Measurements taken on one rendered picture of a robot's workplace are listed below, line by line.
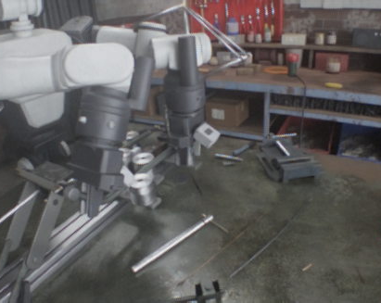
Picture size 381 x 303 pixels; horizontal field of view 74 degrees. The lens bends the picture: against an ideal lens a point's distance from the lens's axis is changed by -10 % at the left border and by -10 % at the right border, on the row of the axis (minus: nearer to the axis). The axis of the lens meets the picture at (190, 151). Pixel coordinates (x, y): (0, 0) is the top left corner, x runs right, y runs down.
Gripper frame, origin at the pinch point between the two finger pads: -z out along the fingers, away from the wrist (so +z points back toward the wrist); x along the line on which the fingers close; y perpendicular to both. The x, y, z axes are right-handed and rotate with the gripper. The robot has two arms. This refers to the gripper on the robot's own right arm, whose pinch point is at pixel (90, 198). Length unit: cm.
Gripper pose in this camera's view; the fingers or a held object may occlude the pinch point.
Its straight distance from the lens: 51.4
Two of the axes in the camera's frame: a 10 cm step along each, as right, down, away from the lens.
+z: 1.8, -9.8, -0.2
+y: -4.7, -0.7, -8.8
